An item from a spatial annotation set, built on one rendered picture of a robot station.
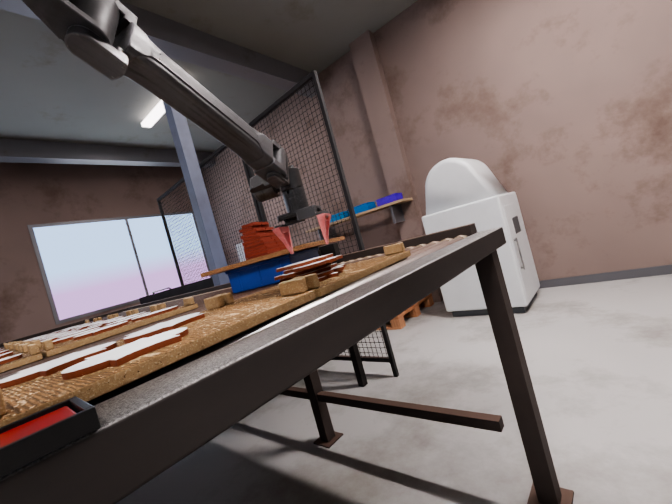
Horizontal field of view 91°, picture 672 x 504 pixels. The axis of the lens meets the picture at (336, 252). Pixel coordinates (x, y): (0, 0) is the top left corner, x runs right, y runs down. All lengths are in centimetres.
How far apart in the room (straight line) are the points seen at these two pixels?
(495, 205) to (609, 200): 116
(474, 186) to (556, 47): 154
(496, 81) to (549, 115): 64
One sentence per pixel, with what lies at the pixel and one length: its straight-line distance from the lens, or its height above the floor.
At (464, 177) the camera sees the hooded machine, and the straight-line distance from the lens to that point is 327.
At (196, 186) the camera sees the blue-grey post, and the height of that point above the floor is 170.
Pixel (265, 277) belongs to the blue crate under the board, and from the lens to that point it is 135.
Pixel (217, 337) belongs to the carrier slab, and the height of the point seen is 93.
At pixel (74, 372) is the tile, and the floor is 94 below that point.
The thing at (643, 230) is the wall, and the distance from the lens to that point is 399.
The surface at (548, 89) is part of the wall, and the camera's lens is 404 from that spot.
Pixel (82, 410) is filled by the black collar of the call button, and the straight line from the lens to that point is 34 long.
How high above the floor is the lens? 100
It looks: 1 degrees down
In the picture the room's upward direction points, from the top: 15 degrees counter-clockwise
